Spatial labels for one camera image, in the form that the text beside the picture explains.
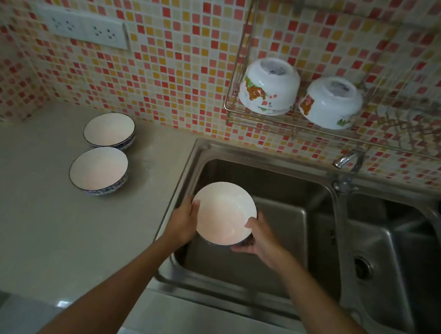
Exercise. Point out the person's left hand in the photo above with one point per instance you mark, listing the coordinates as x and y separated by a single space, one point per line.
181 223

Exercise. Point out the chrome faucet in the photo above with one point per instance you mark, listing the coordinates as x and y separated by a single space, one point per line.
345 166

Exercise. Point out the person's right hand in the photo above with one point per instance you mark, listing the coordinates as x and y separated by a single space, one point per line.
264 242

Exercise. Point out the person's left thumb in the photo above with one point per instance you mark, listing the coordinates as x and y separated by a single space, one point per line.
194 213

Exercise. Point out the person's right thumb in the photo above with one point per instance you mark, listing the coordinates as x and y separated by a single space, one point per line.
251 223

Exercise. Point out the stainless steel double sink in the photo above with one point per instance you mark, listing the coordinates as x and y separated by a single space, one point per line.
388 253

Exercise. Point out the white bowl blue pattern rim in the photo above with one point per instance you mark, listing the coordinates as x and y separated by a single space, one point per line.
110 130
99 170

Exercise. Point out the white wall power socket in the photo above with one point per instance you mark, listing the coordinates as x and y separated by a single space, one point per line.
85 27

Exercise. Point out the white bowl with bear print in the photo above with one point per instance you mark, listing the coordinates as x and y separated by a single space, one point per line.
269 86
331 102

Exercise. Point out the person's right forearm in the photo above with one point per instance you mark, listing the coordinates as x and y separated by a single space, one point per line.
339 326

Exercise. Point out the person's left forearm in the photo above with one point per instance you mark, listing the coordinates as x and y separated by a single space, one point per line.
108 294

